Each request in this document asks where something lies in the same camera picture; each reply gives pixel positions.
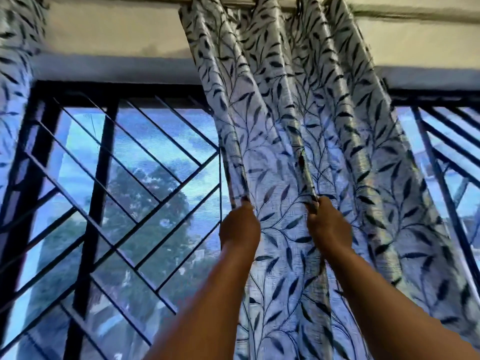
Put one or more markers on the person's right hand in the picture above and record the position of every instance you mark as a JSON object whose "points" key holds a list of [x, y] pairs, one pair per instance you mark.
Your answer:
{"points": [[328, 224]]}

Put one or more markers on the person's left hand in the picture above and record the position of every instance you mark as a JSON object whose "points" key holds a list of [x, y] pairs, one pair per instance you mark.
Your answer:
{"points": [[240, 225]]}

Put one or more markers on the person's right fingers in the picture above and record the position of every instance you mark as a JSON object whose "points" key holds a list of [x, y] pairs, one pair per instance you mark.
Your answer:
{"points": [[312, 208]]}

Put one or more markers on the white leaf print curtain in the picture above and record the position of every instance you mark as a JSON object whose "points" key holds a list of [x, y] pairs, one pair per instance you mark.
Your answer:
{"points": [[17, 82], [300, 176]]}

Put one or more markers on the person's right forearm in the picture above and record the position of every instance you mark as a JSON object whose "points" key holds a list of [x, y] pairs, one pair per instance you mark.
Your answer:
{"points": [[390, 307]]}

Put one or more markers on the person's left forearm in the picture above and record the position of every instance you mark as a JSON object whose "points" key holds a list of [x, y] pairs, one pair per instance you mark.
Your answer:
{"points": [[208, 301]]}

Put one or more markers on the black metal window grille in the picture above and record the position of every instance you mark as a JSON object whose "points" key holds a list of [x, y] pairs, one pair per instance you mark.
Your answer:
{"points": [[105, 224]]}

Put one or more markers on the curtain rod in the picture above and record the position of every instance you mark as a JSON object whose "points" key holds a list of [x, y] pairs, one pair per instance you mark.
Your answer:
{"points": [[262, 3]]}

